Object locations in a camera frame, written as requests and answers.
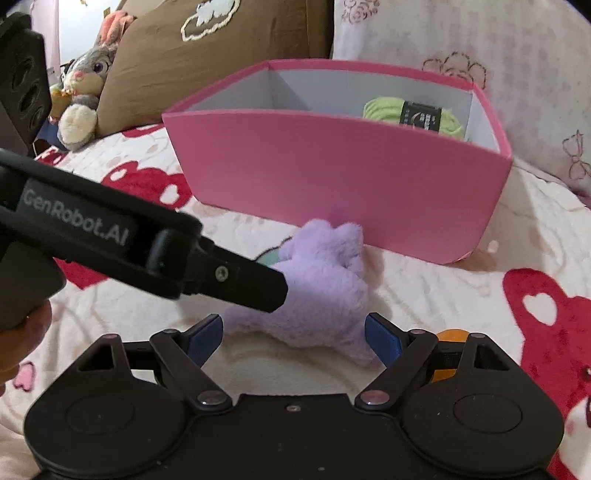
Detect purple plush toy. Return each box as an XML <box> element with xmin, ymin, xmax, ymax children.
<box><xmin>222</xmin><ymin>219</ymin><xmax>378</xmax><ymax>366</ymax></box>

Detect green yarn ball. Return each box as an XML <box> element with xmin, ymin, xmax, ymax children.
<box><xmin>363</xmin><ymin>97</ymin><xmax>465</xmax><ymax>140</ymax></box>

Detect person's left hand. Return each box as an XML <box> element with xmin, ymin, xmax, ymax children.
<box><xmin>0</xmin><ymin>300</ymin><xmax>52</xmax><ymax>395</ymax></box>

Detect orange round object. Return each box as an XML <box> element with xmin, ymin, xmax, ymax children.
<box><xmin>431</xmin><ymin>329</ymin><xmax>469</xmax><ymax>383</ymax></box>

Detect white red bear blanket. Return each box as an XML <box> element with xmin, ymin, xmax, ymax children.
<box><xmin>1</xmin><ymin>125</ymin><xmax>590</xmax><ymax>479</ymax></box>

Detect grey rabbit plush toy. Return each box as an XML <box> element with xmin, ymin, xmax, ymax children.
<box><xmin>49</xmin><ymin>10</ymin><xmax>135</xmax><ymax>151</ymax></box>

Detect pink cardboard box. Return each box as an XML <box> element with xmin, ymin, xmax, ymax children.
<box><xmin>162</xmin><ymin>59</ymin><xmax>513</xmax><ymax>265</ymax></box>

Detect brown embroidered pillow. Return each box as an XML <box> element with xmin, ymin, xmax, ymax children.
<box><xmin>97</xmin><ymin>1</ymin><xmax>334</xmax><ymax>137</ymax></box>

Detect pink floral pillow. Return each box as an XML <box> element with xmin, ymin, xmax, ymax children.
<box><xmin>332</xmin><ymin>0</ymin><xmax>590</xmax><ymax>199</ymax></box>

